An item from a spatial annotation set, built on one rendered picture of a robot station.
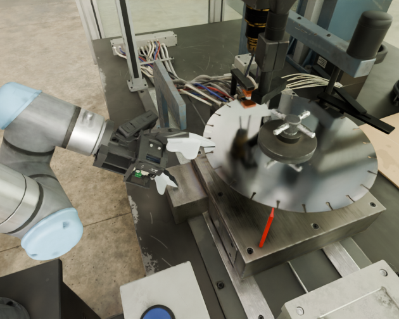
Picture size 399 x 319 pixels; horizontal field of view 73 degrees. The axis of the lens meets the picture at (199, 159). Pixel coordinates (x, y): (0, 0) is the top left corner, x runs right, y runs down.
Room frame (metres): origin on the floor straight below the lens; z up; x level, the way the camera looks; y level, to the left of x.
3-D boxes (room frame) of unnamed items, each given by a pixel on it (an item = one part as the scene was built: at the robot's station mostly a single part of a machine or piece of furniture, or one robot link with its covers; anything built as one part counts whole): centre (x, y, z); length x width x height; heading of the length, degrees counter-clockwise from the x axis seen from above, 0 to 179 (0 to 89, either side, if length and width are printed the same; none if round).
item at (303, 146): (0.39, -0.17, 0.96); 0.11 x 0.11 x 0.03
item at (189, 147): (0.36, 0.02, 0.96); 0.09 x 0.06 x 0.03; 93
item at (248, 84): (0.58, -0.10, 0.95); 0.10 x 0.03 x 0.07; 20
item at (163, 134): (0.38, 0.06, 0.97); 0.09 x 0.02 x 0.05; 93
